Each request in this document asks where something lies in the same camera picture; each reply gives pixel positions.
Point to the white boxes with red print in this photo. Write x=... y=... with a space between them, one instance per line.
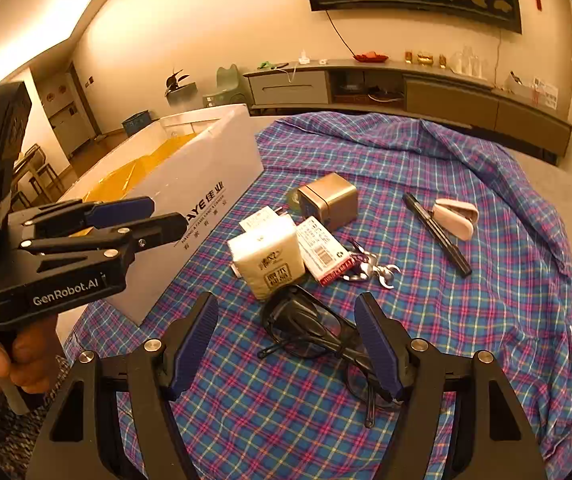
x=535 y=90

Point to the person's left hand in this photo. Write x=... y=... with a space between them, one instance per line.
x=31 y=355

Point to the small white paper packet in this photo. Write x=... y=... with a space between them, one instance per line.
x=261 y=217

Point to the small green object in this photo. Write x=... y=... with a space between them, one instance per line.
x=271 y=65

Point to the blue plastic basket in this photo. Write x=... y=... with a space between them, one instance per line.
x=138 y=122

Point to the purple toy figure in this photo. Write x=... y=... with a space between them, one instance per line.
x=365 y=267

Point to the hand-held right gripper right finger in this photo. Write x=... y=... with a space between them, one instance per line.
x=374 y=345

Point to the long grey television cabinet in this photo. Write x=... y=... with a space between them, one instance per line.
x=445 y=95

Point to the white tissue pack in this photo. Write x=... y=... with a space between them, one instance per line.
x=266 y=255

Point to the black marker pen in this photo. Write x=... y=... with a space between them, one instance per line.
x=438 y=237

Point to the dark leafy plant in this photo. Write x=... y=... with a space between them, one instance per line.
x=176 y=82

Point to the black glasses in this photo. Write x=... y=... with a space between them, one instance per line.
x=302 y=321

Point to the red dish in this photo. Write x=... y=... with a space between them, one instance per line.
x=370 y=56

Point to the white cardboard box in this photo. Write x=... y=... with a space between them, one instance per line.
x=201 y=170

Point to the small white bottle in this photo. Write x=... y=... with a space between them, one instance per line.
x=304 y=57

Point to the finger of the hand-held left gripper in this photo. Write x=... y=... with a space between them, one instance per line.
x=156 y=227
x=121 y=208

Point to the wooden dining chair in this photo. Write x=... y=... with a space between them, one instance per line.
x=36 y=170

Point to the blue plaid cloth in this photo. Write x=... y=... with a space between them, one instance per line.
x=465 y=335

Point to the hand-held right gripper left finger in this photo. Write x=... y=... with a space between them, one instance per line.
x=197 y=345

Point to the white barcode label strip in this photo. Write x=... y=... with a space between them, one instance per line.
x=323 y=250

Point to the gold metal tin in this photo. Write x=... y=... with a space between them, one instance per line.
x=331 y=200

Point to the green plastic chair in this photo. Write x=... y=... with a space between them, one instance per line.
x=228 y=82

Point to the clear glass cup set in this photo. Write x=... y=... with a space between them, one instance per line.
x=465 y=62

